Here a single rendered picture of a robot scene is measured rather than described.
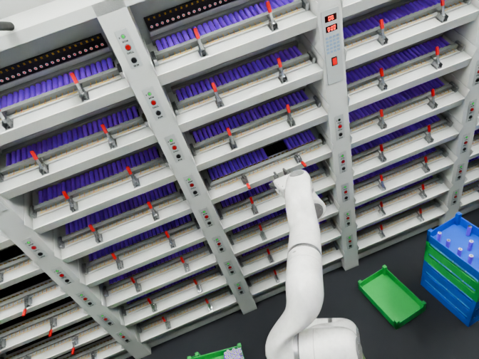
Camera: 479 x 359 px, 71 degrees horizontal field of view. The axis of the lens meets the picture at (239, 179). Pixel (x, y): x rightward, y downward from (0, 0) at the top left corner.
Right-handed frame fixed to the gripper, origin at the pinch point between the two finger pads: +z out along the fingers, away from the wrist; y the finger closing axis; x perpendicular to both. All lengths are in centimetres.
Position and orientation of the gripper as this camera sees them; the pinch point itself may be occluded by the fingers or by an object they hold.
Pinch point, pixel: (281, 174)
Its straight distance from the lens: 134.6
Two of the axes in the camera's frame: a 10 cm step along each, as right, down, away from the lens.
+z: -2.2, -3.8, 9.0
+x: -3.1, -8.5, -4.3
